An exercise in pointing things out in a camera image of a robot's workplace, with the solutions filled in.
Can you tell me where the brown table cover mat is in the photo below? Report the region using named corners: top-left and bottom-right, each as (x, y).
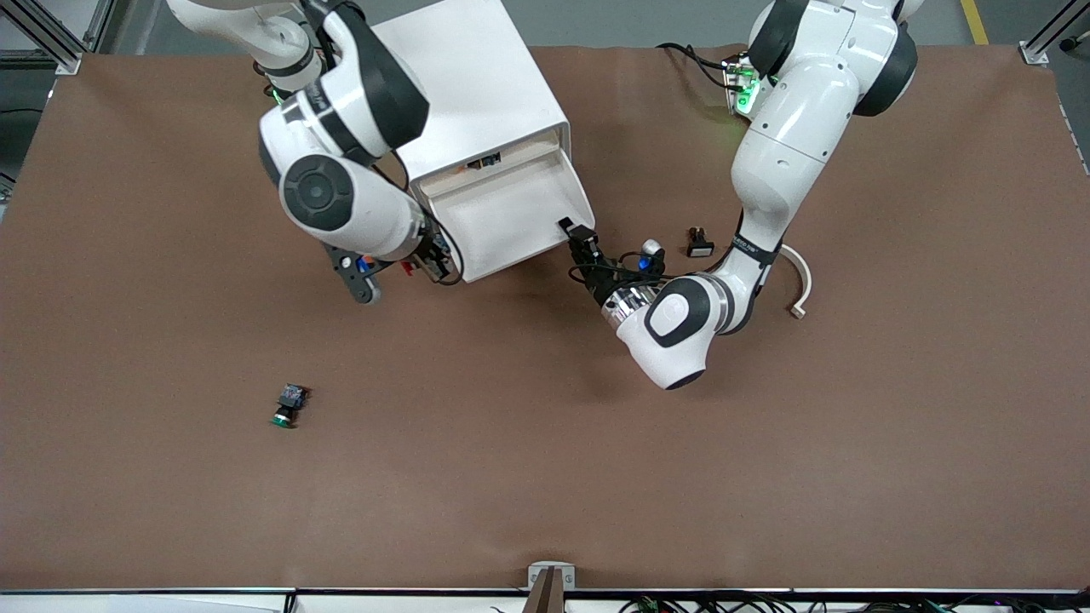
top-left (0, 43), bottom-right (1090, 593)

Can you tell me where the yellow floor tape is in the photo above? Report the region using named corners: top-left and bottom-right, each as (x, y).
top-left (961, 0), bottom-right (994, 46)

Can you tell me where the aluminium frame extrusion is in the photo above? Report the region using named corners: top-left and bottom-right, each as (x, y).
top-left (0, 0), bottom-right (116, 76)
top-left (1020, 0), bottom-right (1090, 66)

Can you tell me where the white table edge rail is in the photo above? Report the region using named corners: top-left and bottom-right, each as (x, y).
top-left (0, 587), bottom-right (1090, 613)

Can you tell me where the white drawer cabinet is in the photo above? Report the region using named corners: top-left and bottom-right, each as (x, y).
top-left (370, 0), bottom-right (571, 202)

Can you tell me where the black cable bundle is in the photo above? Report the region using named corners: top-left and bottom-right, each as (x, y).
top-left (620, 591), bottom-right (1090, 613)

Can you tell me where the green push button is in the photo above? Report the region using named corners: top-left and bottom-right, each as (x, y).
top-left (270, 383), bottom-right (313, 429)

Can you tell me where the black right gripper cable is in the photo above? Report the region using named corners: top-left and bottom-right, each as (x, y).
top-left (426, 217), bottom-right (468, 288)

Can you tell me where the black arm base cable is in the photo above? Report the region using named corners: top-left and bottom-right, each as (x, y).
top-left (656, 41), bottom-right (740, 91)

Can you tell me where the white curved plastic arc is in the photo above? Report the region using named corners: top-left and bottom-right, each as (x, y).
top-left (780, 243), bottom-right (814, 321)

